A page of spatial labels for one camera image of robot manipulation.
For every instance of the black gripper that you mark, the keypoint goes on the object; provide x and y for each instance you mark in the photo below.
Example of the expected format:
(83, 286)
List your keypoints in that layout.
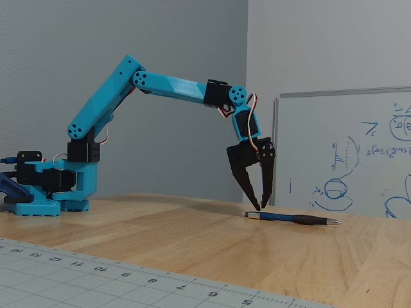
(240, 154)

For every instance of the dark blue table clamp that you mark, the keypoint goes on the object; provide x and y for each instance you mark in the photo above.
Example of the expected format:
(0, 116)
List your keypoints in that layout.
(14, 191)

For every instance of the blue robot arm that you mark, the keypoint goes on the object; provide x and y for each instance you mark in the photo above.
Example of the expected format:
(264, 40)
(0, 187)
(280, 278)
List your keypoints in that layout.
(180, 86)

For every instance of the blue pen with black grip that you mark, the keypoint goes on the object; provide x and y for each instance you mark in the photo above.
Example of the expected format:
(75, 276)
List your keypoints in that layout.
(282, 217)

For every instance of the whiteboard with blue drawings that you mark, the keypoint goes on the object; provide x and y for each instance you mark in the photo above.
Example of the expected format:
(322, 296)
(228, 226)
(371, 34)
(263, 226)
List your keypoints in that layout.
(314, 144)

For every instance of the grey cutting mat with ruler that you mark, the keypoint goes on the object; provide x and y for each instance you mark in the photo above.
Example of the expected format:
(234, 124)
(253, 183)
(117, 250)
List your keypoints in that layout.
(64, 282)

